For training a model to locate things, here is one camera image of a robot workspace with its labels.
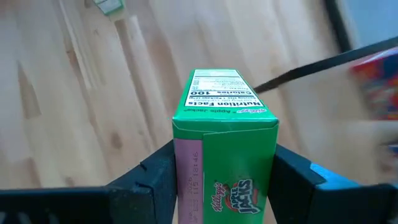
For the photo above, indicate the red Froot Loops cereal box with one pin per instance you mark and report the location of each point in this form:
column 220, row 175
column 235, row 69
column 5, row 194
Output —
column 377, row 84

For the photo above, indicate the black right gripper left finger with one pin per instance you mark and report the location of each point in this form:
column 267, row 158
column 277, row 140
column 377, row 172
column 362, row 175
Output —
column 149, row 193

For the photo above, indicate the black shelf divider bar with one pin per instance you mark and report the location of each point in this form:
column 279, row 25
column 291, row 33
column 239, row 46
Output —
column 311, row 69

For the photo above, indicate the green Apple Jacks cereal box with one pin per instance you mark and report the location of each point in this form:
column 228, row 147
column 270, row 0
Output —
column 109, row 4
column 224, row 124

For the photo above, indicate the black aluminium table frame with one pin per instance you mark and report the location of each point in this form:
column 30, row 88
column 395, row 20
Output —
column 338, row 25

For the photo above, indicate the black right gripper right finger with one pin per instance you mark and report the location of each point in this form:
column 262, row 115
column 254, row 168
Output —
column 292, row 193

